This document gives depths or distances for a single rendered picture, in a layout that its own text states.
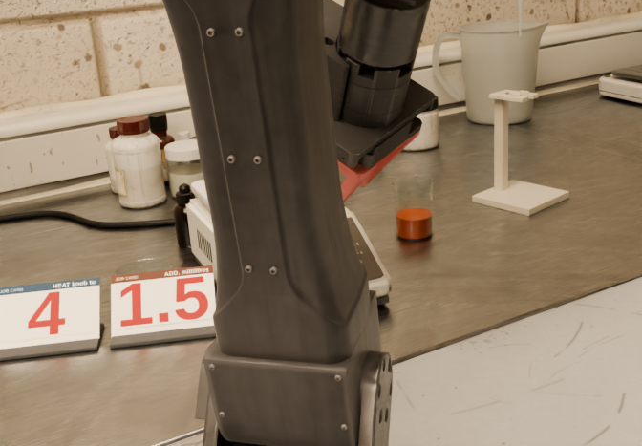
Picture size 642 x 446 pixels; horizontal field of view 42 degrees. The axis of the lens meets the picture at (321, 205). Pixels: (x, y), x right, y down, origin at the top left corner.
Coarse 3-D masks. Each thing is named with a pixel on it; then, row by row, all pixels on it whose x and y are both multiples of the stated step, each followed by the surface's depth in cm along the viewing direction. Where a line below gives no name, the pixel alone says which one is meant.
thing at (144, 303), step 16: (128, 288) 74; (144, 288) 74; (160, 288) 74; (176, 288) 74; (192, 288) 74; (208, 288) 74; (128, 304) 73; (144, 304) 73; (160, 304) 74; (176, 304) 74; (192, 304) 74; (208, 304) 74; (128, 320) 73; (144, 320) 73; (160, 320) 73; (176, 320) 73; (192, 320) 73
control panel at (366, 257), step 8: (352, 224) 77; (352, 232) 77; (360, 240) 76; (360, 248) 76; (368, 248) 76; (360, 256) 75; (368, 256) 75; (368, 264) 74; (376, 264) 75; (368, 272) 74; (376, 272) 74; (368, 280) 73
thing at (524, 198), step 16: (496, 96) 96; (512, 96) 94; (528, 96) 95; (496, 112) 98; (496, 128) 98; (496, 144) 99; (496, 160) 100; (496, 176) 100; (496, 192) 100; (512, 192) 100; (528, 192) 99; (544, 192) 99; (560, 192) 98; (512, 208) 95; (528, 208) 94; (544, 208) 96
